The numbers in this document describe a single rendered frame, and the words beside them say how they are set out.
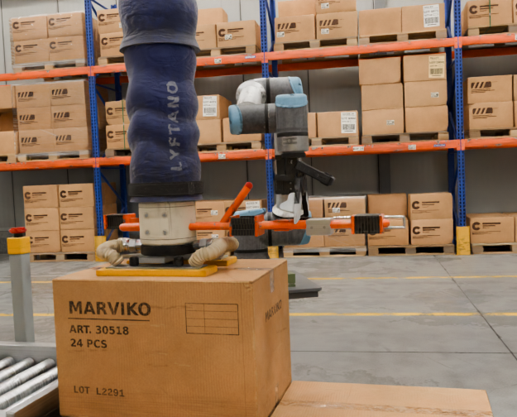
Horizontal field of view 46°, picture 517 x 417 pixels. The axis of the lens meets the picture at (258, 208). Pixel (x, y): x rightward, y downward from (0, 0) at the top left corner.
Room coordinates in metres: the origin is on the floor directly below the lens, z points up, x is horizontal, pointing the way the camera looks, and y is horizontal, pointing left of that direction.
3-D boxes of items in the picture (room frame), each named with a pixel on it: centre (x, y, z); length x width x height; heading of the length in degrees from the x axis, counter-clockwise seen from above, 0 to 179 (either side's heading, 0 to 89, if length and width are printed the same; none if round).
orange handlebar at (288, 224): (1.91, 0.05, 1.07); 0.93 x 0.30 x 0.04; 75
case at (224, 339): (1.84, 0.26, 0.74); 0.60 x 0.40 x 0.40; 74
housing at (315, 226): (1.72, -0.17, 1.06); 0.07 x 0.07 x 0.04; 75
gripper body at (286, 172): (1.75, -0.10, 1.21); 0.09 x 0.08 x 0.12; 75
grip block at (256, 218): (1.78, 0.03, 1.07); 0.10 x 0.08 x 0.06; 165
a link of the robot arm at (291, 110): (1.76, -0.11, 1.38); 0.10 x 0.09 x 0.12; 178
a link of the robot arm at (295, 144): (1.75, -0.11, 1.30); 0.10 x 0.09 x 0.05; 165
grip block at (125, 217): (2.17, 0.49, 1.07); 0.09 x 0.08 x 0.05; 165
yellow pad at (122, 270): (1.75, 0.30, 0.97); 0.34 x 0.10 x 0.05; 75
